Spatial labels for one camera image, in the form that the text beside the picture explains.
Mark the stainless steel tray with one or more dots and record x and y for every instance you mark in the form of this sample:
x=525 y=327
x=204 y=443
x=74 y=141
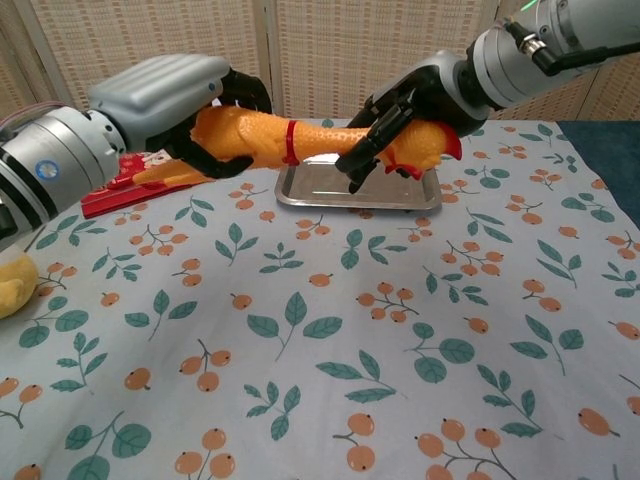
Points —
x=320 y=192

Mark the floral leaf print tablecloth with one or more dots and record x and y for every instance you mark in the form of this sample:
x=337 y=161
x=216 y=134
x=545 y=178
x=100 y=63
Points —
x=320 y=350

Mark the red desk calendar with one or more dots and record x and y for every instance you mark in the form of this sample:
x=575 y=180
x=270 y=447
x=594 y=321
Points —
x=107 y=202

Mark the woven folding screen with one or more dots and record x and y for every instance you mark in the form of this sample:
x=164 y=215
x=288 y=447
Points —
x=325 y=50

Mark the yellow plush toy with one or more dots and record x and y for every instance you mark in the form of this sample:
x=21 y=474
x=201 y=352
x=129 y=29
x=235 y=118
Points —
x=15 y=290

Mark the yellow rubber chicken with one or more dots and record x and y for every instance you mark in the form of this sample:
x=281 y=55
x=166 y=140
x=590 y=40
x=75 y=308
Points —
x=260 y=135

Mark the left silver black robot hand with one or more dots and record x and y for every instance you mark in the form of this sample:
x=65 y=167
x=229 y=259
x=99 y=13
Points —
x=160 y=90

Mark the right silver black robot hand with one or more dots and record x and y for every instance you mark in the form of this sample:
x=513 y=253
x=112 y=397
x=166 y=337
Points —
x=430 y=85

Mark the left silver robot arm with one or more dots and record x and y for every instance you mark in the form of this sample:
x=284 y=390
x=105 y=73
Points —
x=50 y=155

